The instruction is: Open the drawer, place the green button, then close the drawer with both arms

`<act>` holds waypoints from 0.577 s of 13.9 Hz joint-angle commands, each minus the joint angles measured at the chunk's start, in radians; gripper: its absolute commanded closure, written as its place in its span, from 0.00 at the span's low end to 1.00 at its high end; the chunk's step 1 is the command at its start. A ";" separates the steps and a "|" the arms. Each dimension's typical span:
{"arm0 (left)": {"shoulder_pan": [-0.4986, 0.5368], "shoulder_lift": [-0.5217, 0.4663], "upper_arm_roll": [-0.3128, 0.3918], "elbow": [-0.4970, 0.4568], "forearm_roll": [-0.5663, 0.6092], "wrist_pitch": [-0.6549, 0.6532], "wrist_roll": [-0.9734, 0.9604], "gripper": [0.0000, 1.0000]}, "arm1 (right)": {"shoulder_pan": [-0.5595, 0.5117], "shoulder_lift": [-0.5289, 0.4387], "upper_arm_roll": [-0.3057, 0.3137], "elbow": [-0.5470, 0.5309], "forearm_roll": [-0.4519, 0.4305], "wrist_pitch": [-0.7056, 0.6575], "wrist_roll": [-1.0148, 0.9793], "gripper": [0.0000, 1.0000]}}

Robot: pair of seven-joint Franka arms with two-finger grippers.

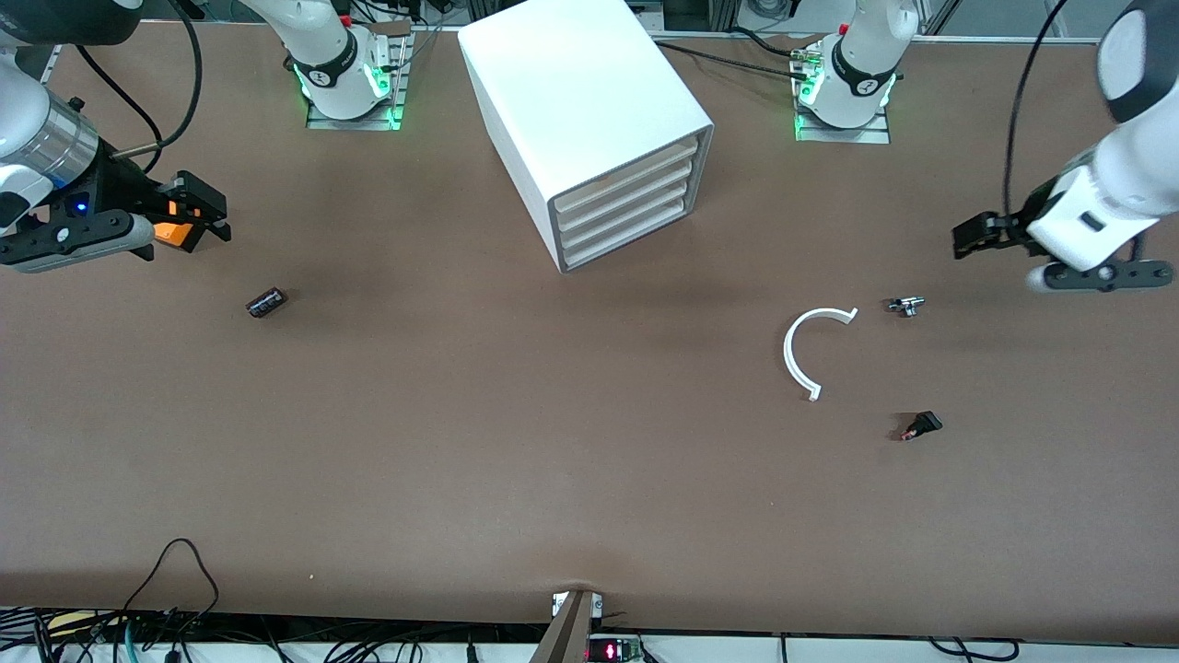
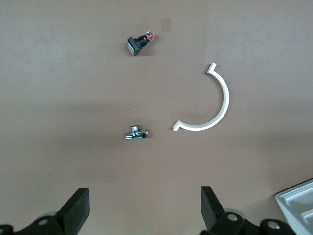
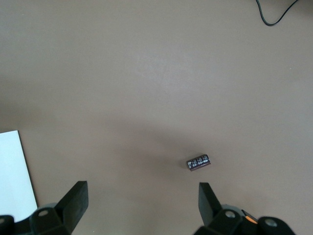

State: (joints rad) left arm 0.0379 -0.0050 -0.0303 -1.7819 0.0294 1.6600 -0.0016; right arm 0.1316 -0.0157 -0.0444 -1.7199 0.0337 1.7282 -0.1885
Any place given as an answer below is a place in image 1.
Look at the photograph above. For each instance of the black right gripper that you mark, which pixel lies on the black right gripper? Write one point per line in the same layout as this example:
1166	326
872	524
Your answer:
127	189

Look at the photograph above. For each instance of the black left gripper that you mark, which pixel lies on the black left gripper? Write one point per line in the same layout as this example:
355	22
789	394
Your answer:
1009	226

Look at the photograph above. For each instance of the white plastic drawer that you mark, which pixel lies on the white plastic drawer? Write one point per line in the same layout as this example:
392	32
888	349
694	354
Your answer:
626	177
626	196
626	215
626	236

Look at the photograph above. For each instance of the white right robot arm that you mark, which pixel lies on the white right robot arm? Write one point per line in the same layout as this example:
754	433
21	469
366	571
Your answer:
28	120

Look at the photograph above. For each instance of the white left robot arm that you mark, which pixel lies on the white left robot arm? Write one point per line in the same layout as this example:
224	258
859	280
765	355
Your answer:
1133	138

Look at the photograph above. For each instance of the white drawer cabinet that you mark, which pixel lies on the white drawer cabinet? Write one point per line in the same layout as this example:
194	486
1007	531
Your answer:
571	92

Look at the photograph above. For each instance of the black cylindrical capacitor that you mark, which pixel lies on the black cylindrical capacitor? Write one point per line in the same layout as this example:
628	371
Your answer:
266	302

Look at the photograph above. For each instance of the small metal fitting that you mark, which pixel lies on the small metal fitting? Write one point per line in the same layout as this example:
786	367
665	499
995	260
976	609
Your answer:
907	305

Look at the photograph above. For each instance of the white curved plastic arc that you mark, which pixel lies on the white curved plastic arc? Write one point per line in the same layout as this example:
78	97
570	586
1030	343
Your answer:
788	354

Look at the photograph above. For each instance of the red LED display module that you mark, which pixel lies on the red LED display module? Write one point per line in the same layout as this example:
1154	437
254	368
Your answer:
612	651

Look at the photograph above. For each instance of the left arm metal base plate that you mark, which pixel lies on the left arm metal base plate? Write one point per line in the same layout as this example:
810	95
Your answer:
875	136

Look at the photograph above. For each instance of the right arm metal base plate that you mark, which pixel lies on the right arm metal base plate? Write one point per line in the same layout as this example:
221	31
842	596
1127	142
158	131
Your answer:
368	123

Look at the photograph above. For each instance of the black red-tipped switch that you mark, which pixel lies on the black red-tipped switch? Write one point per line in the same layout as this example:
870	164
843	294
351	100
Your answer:
924	424

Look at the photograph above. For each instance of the metal table clamp bracket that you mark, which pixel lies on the metal table clamp bracket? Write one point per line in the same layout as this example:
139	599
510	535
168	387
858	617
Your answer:
598	604

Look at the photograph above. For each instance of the brown wooden post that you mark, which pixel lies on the brown wooden post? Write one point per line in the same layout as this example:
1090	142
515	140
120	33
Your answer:
566	635

